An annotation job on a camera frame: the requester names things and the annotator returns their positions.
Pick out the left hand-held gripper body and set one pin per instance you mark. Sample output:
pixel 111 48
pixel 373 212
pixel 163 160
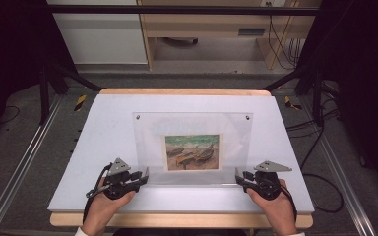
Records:
pixel 116 183

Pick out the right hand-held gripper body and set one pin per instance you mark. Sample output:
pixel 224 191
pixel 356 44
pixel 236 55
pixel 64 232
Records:
pixel 266 187

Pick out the painted boats picture card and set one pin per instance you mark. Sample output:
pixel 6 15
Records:
pixel 192 152

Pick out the clear acrylic photo frame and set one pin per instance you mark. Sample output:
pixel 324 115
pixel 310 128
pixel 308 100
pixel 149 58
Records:
pixel 190 124

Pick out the person's right hand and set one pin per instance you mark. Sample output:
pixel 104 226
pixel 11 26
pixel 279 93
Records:
pixel 277 213

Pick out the person's left hand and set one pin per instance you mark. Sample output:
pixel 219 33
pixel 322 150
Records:
pixel 101 213

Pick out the white table board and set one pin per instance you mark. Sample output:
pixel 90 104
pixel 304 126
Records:
pixel 111 131

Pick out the right yellow clamp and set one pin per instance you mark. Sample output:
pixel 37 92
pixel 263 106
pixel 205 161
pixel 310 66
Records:
pixel 288 102

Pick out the yellow clamp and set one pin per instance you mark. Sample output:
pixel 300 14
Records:
pixel 288 102
pixel 80 102

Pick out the left yellow clamp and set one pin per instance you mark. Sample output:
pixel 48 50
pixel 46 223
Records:
pixel 80 102

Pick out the black metal stand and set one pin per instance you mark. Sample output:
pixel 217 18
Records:
pixel 316 95
pixel 44 95

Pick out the white cabinet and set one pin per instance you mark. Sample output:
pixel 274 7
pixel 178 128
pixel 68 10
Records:
pixel 101 39

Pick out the grey label on desk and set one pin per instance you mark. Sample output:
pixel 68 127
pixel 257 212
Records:
pixel 251 32

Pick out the black curtain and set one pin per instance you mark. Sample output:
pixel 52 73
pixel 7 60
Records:
pixel 364 82
pixel 10 49

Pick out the light wooden desk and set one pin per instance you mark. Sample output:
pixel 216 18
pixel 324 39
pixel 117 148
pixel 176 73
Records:
pixel 206 23

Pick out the black horizontal bar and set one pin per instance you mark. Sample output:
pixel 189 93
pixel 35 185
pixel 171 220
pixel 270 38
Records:
pixel 177 10

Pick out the aluminium floor rail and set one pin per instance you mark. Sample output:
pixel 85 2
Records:
pixel 347 183
pixel 23 157

